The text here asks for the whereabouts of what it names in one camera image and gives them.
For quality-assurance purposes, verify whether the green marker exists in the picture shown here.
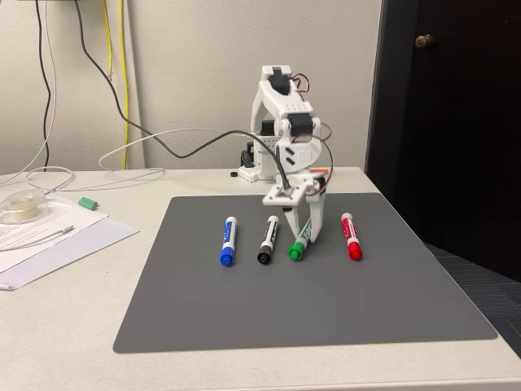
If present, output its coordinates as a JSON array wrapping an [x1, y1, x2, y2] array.
[[287, 217, 315, 261]]

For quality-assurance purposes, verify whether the black marker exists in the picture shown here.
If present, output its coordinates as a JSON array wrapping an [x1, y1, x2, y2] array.
[[256, 215, 281, 266]]

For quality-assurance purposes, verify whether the red marker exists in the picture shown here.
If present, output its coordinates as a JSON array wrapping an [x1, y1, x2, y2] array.
[[339, 212, 363, 261]]

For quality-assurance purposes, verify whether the blue marker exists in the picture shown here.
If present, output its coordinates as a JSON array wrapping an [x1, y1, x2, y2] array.
[[219, 216, 239, 267]]

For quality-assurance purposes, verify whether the grey rectangular mat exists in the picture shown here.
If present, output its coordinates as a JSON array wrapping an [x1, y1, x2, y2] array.
[[112, 192, 499, 354]]

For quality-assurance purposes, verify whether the dark door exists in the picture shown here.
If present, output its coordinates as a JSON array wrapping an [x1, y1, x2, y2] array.
[[365, 0, 521, 283]]

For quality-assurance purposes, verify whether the blank white paper sheet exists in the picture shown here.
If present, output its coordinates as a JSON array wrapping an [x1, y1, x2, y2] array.
[[0, 215, 140, 292]]

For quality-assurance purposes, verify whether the printed white paper sheet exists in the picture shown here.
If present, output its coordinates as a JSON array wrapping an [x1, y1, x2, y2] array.
[[0, 192, 110, 275]]

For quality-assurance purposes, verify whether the clear tape dispenser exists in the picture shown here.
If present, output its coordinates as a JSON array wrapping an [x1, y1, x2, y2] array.
[[0, 188, 50, 226]]

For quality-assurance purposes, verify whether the white gripper camera module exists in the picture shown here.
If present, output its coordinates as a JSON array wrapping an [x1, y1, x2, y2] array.
[[261, 183, 308, 213]]

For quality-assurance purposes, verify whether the white looped cable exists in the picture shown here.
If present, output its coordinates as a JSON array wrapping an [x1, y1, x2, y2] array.
[[23, 128, 264, 193]]

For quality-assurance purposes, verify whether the black camera cable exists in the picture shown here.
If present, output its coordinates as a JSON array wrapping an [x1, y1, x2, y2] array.
[[73, 0, 294, 193]]

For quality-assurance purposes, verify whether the white wall conduit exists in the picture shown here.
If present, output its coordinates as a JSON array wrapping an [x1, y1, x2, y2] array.
[[123, 0, 147, 170]]

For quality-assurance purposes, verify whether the long yellow cable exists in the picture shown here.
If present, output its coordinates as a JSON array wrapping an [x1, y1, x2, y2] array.
[[117, 0, 130, 170]]

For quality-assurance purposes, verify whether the yellow cable with connector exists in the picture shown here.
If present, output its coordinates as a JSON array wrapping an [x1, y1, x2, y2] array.
[[100, 0, 114, 82]]

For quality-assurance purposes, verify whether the white cable with plug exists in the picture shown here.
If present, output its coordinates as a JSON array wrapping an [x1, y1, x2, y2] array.
[[0, 225, 76, 253]]

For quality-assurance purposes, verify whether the thin white wall cable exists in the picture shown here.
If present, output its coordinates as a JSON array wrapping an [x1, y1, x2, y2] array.
[[0, 0, 59, 189]]

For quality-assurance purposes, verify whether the thin black wall cable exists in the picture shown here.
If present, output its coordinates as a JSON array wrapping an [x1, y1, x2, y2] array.
[[34, 0, 53, 169]]

